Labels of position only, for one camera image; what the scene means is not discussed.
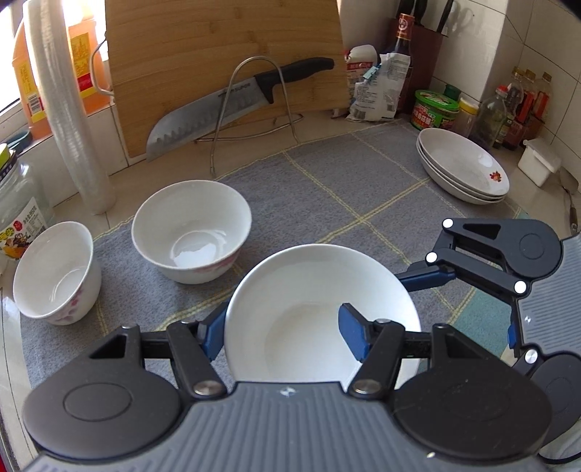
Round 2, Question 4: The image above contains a person's white clothing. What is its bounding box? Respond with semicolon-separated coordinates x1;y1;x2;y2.
540;433;579;464

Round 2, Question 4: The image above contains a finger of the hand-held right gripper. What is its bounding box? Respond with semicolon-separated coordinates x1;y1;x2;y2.
507;313;543;377
395;218;529;296

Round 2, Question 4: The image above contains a red and white packet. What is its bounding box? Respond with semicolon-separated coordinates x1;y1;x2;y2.
344;44;382;119

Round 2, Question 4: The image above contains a stack of clear plastic cups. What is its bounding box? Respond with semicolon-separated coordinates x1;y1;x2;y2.
23;0;116;215

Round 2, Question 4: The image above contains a metal spatula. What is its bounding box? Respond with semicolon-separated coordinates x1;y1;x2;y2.
559;166;581;234

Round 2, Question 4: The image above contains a yellow-lid jar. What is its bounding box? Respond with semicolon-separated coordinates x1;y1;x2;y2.
454;97;481;137

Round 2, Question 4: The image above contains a white plate with fruit print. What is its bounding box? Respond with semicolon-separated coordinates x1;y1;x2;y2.
420;154;508;205
418;147;510;201
417;128;510;197

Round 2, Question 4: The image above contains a black-handled kitchen knife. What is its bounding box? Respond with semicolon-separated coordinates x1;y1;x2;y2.
146;57;336;163

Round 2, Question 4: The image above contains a white plastic box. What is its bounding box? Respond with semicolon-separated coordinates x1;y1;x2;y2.
517;137;562;187

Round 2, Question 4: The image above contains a bamboo cutting board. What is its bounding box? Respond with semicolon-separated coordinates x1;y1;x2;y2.
104;0;349;159

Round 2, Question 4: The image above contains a grey and teal table mat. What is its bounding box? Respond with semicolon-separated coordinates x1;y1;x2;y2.
20;119;527;395

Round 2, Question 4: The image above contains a black knife handle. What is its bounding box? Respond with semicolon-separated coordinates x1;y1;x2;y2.
399;0;430;25
436;0;460;36

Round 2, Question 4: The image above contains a dark soy sauce bottle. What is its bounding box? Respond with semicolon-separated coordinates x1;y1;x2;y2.
385;13;416;119

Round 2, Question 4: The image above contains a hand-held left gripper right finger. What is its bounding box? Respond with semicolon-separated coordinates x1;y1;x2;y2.
337;302;497;401

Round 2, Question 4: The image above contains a red-label sauce bottle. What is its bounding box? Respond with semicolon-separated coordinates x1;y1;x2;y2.
521;69;539;123

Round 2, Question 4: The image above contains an amber sauce bottle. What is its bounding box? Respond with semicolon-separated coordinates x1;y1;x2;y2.
535;72;554;119

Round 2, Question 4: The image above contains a green-lid jar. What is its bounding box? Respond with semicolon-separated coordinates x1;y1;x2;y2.
411;89;460;132

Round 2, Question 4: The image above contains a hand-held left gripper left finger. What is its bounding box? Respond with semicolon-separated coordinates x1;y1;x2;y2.
88;300;231;401

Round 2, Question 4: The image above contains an orange cooking oil jug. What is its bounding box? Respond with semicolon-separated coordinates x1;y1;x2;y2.
11;18;113;139

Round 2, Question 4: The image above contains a white seasoning packet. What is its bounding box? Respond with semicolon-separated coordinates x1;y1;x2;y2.
347;52;411;122

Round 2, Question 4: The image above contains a small brown sauce bottle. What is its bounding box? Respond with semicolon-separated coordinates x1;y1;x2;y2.
501;115;534;151

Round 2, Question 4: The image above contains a dark brown knife block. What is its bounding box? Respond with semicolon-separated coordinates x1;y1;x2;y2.
394;18;446;119

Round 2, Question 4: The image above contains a glass jar with label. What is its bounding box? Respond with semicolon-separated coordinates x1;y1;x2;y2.
0;143;50;259

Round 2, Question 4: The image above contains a white bowl with pink flowers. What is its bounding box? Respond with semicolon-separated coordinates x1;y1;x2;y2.
131;180;252;285
224;244;422;391
13;221;102;326

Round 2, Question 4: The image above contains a metal wire rack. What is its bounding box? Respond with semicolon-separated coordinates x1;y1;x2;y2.
195;55;304;178

